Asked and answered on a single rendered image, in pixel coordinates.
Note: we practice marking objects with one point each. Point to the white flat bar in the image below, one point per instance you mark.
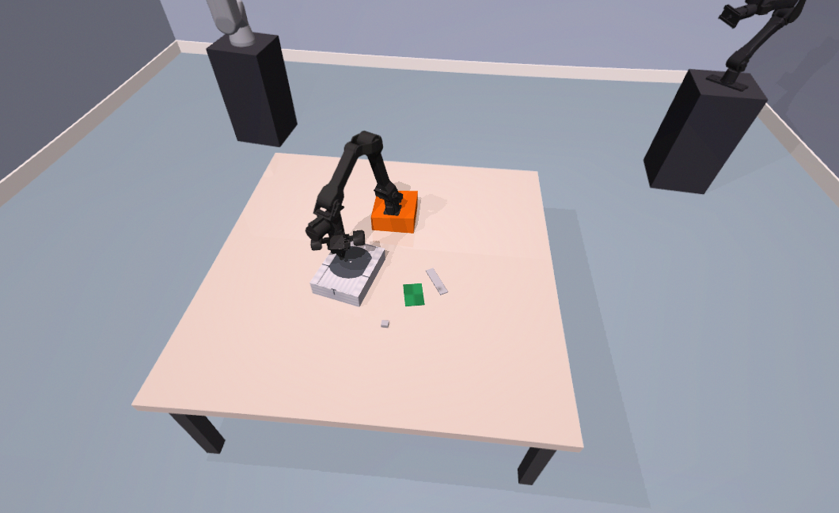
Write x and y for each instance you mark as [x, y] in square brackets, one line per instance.
[436, 281]

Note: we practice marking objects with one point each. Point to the green flat rectangular pad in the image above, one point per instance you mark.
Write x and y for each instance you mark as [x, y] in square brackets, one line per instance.
[413, 294]

